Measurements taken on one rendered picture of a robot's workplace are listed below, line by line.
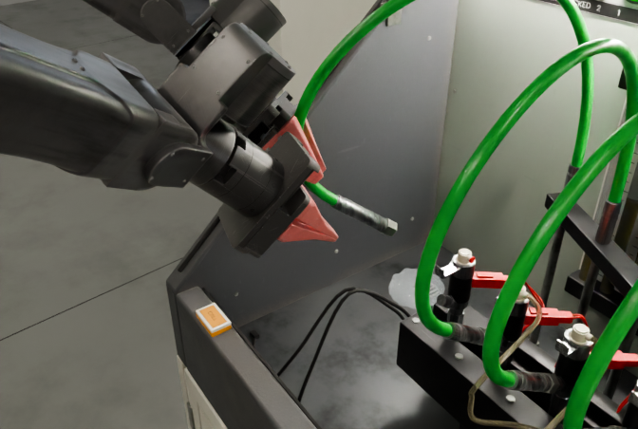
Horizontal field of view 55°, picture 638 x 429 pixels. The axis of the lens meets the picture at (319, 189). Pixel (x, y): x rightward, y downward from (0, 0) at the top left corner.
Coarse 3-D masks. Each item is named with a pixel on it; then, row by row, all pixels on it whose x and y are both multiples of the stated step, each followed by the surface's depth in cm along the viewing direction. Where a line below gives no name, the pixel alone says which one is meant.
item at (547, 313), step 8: (528, 312) 70; (544, 312) 69; (552, 312) 70; (560, 312) 70; (568, 312) 70; (528, 320) 69; (544, 320) 69; (552, 320) 69; (560, 320) 69; (568, 320) 69
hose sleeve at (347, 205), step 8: (344, 200) 75; (336, 208) 75; (344, 208) 75; (352, 208) 75; (360, 208) 76; (352, 216) 76; (360, 216) 76; (368, 216) 77; (376, 216) 77; (368, 224) 77; (376, 224) 77; (384, 224) 78
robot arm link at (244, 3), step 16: (160, 0) 62; (224, 0) 66; (240, 0) 66; (256, 0) 66; (144, 16) 63; (160, 16) 63; (176, 16) 63; (208, 16) 65; (224, 16) 66; (240, 16) 66; (256, 16) 66; (272, 16) 67; (160, 32) 63; (176, 32) 64; (192, 32) 64; (256, 32) 67; (272, 32) 68; (176, 48) 64
